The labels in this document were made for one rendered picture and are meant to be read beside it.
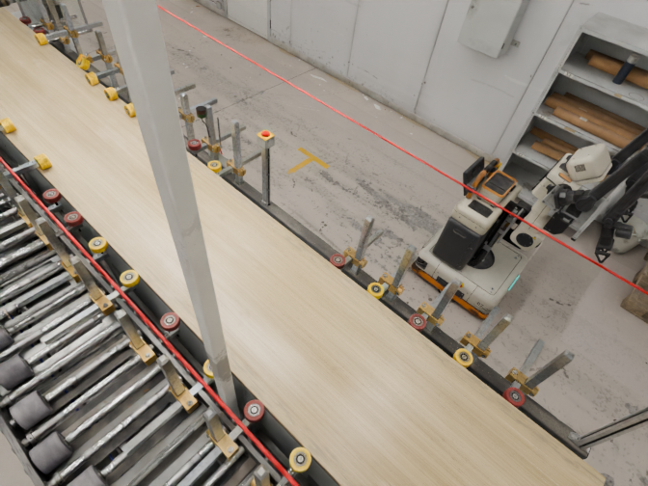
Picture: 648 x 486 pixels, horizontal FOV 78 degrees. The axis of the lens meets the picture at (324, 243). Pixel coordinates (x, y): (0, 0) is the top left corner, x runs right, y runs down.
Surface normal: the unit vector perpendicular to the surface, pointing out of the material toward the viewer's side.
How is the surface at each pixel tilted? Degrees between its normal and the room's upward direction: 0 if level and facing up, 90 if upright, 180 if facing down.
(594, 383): 0
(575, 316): 0
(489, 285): 0
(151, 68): 90
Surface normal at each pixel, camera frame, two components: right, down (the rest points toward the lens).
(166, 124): 0.74, 0.56
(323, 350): 0.10, -0.63
